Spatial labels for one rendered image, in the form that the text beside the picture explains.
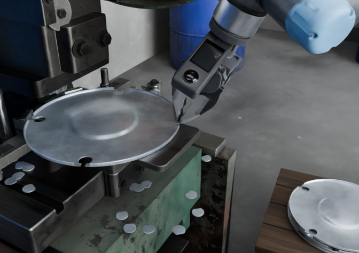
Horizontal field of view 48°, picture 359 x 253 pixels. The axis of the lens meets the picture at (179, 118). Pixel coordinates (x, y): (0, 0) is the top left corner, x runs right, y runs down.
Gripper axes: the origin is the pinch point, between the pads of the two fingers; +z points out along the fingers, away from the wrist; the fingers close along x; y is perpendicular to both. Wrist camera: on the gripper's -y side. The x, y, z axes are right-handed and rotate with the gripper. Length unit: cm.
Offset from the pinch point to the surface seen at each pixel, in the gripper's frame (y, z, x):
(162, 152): -9.5, 0.6, -2.1
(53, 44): -11.2, -6.3, 22.3
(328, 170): 114, 62, -54
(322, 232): 28, 26, -43
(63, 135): -13.3, 8.1, 14.6
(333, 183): 51, 26, -42
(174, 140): -5.3, 0.5, -2.2
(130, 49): 181, 115, 94
